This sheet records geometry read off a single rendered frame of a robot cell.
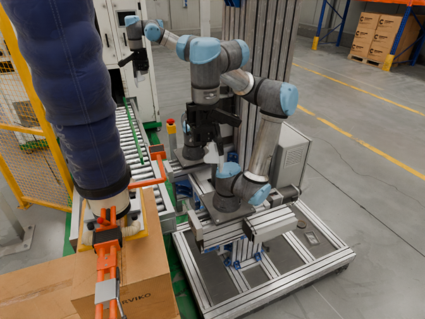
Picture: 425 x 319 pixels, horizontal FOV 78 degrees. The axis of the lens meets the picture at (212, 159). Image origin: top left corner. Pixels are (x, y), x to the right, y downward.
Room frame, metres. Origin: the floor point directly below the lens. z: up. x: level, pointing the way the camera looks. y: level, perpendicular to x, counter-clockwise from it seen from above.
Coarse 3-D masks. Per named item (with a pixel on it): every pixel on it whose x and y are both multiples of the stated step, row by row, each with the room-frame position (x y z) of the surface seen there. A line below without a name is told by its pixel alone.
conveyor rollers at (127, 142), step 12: (120, 108) 3.32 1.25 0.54; (120, 120) 2.97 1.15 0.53; (120, 132) 2.63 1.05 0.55; (120, 144) 2.37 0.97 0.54; (132, 144) 2.41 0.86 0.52; (132, 156) 2.15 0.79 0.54; (144, 156) 2.19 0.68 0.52; (132, 168) 1.97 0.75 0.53; (144, 168) 1.94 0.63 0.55; (144, 180) 1.77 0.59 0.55; (156, 192) 1.61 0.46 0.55; (156, 204) 1.51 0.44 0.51
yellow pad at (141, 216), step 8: (128, 192) 1.03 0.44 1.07; (136, 192) 1.03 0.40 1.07; (144, 208) 0.92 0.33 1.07; (128, 216) 0.86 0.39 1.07; (136, 216) 0.84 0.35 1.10; (144, 216) 0.86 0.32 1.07; (128, 224) 0.81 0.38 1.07; (144, 224) 0.82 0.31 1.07; (144, 232) 0.77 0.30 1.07; (128, 240) 0.74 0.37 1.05
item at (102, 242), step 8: (96, 232) 0.66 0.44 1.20; (104, 232) 0.66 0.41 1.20; (112, 232) 0.66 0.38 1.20; (120, 232) 0.67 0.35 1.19; (96, 240) 0.63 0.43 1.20; (104, 240) 0.63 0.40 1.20; (112, 240) 0.63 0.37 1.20; (120, 240) 0.63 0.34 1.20; (96, 248) 0.60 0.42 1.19; (104, 248) 0.60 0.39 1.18; (120, 248) 0.62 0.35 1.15
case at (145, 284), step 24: (144, 192) 1.17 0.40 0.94; (144, 240) 0.83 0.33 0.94; (96, 264) 0.70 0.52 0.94; (120, 264) 0.70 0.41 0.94; (144, 264) 0.70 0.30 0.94; (72, 288) 0.59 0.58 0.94; (120, 288) 0.59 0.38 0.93; (144, 288) 0.62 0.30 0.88; (168, 288) 0.65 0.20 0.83; (144, 312) 0.61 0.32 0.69; (168, 312) 0.65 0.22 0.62
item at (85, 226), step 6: (84, 198) 0.99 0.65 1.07; (84, 204) 0.94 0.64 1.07; (84, 210) 0.90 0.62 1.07; (90, 222) 0.80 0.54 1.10; (96, 222) 0.82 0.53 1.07; (84, 228) 0.79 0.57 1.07; (90, 228) 0.78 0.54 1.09; (78, 246) 0.70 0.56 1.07; (84, 246) 0.70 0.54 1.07; (90, 246) 0.70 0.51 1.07
